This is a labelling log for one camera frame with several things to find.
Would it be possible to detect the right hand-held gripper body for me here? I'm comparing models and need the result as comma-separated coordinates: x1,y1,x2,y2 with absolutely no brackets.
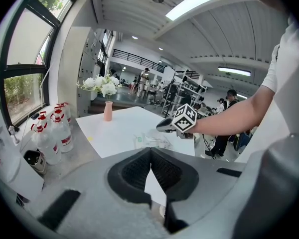
171,103,198,140

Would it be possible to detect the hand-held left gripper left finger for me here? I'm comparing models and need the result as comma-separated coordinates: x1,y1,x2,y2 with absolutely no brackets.
27,147,152,231

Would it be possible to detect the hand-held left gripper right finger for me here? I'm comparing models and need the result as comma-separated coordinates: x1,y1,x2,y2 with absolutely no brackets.
150,147,247,234

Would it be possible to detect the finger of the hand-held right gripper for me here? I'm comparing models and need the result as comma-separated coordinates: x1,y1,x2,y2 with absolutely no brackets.
156,118,177,133

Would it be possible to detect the white wet wipe pack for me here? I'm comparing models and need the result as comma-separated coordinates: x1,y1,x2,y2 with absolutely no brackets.
134,130,174,149

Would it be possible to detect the person's right forearm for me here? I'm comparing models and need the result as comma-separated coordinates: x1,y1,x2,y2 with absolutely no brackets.
189,85,276,136

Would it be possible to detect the metal shelf rack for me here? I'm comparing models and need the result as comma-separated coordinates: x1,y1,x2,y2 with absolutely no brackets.
161,70,207,119

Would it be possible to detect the white square table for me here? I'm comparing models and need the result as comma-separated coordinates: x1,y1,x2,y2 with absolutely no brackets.
75,106,195,206

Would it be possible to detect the pink vase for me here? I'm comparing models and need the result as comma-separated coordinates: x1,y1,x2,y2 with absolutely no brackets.
104,100,114,121

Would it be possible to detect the small bin with black bag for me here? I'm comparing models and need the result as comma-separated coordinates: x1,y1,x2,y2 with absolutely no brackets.
23,149,48,176

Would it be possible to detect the long ceiling light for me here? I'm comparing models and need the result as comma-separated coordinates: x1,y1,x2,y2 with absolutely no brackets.
165,0,230,21
218,67,252,77

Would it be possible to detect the white flower bouquet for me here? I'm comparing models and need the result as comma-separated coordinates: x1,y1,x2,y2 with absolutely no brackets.
76,74,122,98

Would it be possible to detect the black balcony railing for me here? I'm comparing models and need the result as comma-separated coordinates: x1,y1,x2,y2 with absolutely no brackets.
112,48,165,73

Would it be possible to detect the black standing fan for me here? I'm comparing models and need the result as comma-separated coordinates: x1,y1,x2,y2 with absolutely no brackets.
109,63,123,78

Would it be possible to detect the large white cardboard box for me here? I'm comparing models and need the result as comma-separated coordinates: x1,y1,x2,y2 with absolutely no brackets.
0,106,45,201

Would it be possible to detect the small white bottle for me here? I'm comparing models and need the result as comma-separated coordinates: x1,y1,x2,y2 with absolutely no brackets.
8,125,20,145

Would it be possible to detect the person's white t-shirt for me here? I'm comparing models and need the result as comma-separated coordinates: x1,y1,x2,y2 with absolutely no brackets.
235,16,299,163

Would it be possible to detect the black framed window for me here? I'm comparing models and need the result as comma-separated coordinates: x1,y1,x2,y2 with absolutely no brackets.
0,0,77,128

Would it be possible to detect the clear red-handled water bottle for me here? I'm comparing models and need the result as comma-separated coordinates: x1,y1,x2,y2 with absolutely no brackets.
54,102,72,124
49,113,74,153
31,123,62,166
37,111,52,129

